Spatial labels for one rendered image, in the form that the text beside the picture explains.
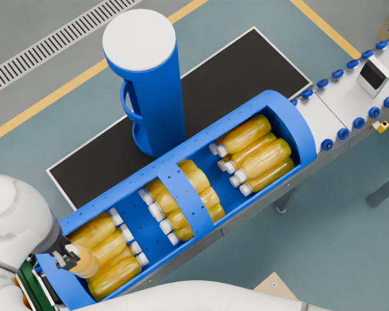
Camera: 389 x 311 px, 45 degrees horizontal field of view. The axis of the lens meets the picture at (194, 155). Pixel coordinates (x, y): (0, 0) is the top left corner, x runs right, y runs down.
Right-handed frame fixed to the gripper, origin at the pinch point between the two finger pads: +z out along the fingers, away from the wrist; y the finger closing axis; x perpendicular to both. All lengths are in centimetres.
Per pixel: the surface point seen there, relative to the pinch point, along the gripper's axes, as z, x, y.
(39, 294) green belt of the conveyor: 56, 22, 10
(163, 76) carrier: 51, -57, 54
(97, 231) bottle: 31.8, -6.3, 9.7
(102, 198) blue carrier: 26.1, -12.8, 15.8
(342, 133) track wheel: 47, -96, -4
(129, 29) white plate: 41, -55, 74
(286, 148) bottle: 32, -70, -1
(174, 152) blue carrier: 25.9, -38.2, 15.8
